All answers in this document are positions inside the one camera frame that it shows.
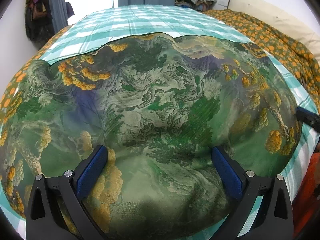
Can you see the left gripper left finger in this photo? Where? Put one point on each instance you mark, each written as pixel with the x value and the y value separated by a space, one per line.
pixel 44 219

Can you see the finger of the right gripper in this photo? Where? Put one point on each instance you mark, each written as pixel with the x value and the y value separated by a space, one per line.
pixel 307 117

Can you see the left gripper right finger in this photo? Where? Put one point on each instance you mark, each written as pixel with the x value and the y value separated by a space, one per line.
pixel 274 219

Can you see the green landscape print jacket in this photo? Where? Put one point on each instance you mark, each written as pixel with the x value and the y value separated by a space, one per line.
pixel 159 104

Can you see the pile of clothes by bed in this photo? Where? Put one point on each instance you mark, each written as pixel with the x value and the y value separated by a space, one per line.
pixel 198 5

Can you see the coat rack with clothes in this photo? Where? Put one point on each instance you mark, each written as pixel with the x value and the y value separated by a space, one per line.
pixel 38 22

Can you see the orange fleece garment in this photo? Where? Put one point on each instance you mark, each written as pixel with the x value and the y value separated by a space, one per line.
pixel 305 203

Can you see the orange floral green quilt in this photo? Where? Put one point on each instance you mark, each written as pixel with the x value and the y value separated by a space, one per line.
pixel 292 54

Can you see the cream padded headboard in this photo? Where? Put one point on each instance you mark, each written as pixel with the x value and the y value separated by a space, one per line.
pixel 279 19

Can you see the blue curtain left panel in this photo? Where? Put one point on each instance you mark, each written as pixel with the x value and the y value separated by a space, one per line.
pixel 59 14

